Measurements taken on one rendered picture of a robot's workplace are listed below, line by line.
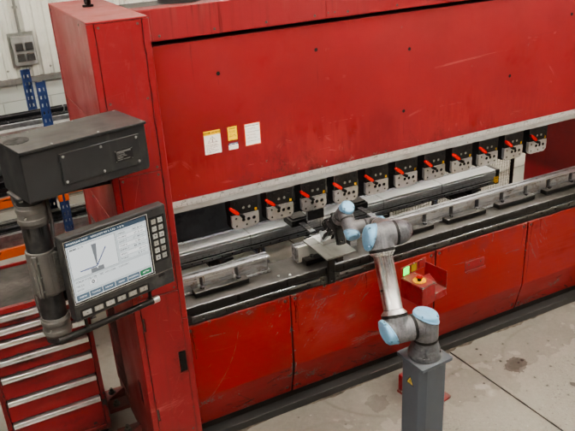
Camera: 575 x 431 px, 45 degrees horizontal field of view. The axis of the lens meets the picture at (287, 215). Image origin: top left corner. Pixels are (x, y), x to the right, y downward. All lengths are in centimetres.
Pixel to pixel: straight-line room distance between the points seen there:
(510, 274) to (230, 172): 212
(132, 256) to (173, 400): 104
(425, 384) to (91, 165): 173
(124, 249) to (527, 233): 275
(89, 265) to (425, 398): 160
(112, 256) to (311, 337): 152
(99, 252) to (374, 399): 209
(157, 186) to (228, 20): 82
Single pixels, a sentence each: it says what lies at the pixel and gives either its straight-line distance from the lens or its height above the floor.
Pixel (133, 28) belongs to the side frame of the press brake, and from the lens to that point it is 288.
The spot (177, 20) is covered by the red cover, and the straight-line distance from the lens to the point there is 314.
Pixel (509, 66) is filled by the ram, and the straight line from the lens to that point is 426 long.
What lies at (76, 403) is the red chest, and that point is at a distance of 390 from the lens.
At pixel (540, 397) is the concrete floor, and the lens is 437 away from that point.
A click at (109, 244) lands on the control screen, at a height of 151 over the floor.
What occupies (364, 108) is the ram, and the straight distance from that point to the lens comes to 368.
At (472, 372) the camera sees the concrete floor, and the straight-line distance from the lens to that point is 447.
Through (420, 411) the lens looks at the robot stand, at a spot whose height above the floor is 52.
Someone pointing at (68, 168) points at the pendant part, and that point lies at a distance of 260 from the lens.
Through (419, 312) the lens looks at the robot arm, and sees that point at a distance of 311.
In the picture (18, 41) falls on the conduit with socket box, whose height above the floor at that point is 165.
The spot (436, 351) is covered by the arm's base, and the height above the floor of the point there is 83.
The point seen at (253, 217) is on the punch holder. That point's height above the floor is 121.
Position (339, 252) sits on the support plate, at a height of 100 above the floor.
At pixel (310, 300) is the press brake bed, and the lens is 378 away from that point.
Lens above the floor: 266
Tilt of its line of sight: 24 degrees down
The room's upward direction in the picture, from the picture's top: 3 degrees counter-clockwise
